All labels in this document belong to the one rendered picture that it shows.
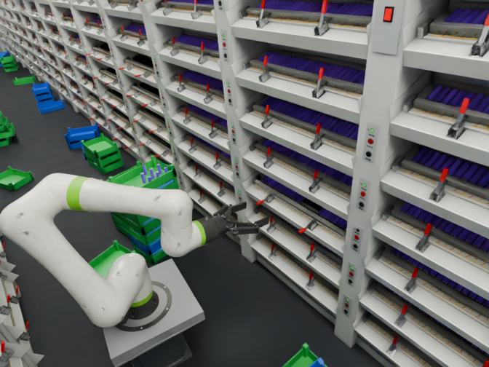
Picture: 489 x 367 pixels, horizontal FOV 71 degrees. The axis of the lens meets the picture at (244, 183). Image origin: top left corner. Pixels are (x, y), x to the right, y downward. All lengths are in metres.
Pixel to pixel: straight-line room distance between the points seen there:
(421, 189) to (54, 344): 1.78
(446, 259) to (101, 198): 1.07
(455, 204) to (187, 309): 1.04
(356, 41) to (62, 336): 1.85
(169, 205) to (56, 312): 1.27
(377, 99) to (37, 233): 1.06
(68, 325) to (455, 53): 1.98
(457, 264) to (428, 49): 0.60
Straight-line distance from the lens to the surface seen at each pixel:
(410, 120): 1.03
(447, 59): 0.93
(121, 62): 2.75
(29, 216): 1.19
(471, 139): 0.98
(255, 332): 1.80
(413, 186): 1.11
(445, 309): 1.31
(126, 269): 1.38
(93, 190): 1.21
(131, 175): 2.08
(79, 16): 3.37
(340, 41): 1.07
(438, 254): 1.19
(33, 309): 2.29
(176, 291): 1.58
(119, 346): 1.48
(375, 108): 1.04
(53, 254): 1.22
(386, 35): 0.98
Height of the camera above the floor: 1.51
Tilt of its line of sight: 34 degrees down
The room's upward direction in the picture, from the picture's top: 5 degrees counter-clockwise
